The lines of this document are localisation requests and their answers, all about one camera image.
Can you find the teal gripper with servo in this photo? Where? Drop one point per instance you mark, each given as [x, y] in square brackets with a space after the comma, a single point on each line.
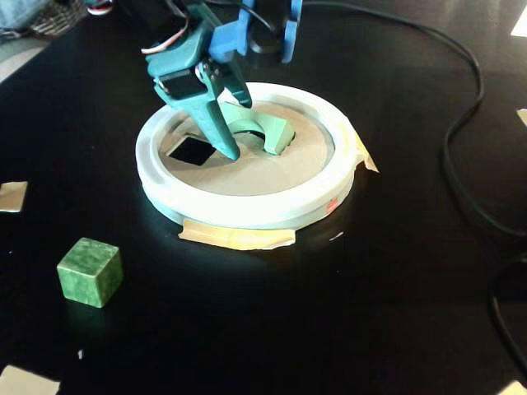
[184, 87]

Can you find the light green U-shaped block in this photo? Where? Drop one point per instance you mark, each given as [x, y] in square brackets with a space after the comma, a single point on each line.
[273, 133]

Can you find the dark green cube block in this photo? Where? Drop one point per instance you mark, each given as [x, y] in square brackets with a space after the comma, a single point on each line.
[88, 280]

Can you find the long beige masking tape strip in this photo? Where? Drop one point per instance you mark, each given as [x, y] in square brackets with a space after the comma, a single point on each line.
[239, 238]

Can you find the short beige masking tape strip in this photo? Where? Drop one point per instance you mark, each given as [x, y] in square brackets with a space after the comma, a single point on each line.
[368, 158]

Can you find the plaid fabric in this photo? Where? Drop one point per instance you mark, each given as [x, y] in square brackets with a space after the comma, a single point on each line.
[41, 16]

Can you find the beige paper piece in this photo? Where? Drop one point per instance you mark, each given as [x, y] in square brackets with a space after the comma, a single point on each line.
[24, 382]
[516, 388]
[12, 196]
[523, 117]

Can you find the white paper sheet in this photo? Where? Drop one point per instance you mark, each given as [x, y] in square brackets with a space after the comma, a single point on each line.
[520, 24]

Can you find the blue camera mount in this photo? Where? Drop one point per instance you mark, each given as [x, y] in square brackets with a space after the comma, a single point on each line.
[226, 39]

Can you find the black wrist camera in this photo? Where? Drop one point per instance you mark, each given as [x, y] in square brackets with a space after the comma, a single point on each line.
[267, 46]

